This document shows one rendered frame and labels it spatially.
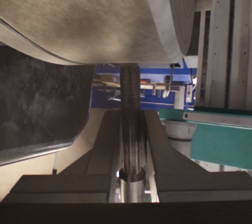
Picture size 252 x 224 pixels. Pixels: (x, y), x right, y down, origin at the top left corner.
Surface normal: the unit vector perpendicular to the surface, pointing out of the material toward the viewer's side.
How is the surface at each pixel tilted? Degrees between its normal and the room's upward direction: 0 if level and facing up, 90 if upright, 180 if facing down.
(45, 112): 90
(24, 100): 90
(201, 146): 90
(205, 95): 90
